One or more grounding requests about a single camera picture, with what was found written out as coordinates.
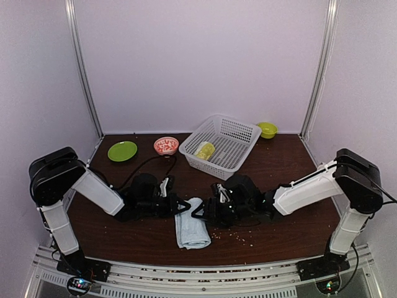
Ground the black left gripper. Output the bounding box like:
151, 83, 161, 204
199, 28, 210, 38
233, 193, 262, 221
138, 192, 190, 219

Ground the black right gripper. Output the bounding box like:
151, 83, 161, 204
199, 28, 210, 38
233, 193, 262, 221
191, 198, 252, 230

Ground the light blue towel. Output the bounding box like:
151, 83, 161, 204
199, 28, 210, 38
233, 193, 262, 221
174, 197, 211, 250

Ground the green crocodile pattern towel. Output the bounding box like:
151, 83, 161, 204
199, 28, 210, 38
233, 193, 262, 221
194, 141, 215, 161

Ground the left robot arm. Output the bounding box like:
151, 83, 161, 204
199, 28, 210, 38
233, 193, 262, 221
29, 147, 191, 276

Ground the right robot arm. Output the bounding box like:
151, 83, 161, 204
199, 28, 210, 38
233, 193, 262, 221
192, 148, 396, 277

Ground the red white patterned bowl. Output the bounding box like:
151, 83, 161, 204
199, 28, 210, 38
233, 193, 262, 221
153, 137, 179, 156

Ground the white perforated plastic basket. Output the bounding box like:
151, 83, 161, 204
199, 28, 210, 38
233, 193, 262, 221
179, 115, 261, 181

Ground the green round plate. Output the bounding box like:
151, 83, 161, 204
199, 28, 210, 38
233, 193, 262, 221
107, 141, 138, 162

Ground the small lime green bowl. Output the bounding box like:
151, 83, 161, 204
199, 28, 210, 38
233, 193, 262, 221
257, 122, 278, 139

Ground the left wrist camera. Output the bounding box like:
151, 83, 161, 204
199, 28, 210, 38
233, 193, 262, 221
159, 175, 175, 197

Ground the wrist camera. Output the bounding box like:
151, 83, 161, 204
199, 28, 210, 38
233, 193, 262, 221
211, 183, 232, 204
159, 175, 175, 197

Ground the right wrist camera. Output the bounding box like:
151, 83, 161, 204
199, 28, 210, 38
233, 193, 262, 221
211, 183, 232, 204

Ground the aluminium front rail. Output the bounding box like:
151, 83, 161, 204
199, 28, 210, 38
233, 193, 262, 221
22, 245, 386, 297

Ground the right aluminium corner post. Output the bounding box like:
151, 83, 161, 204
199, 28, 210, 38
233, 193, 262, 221
300, 0, 339, 140

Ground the aluminium corner post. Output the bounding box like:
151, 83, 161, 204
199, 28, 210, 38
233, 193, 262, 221
65, 0, 104, 138
300, 0, 339, 140

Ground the left aluminium corner post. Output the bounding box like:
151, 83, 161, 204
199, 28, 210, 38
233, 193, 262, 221
65, 0, 104, 138

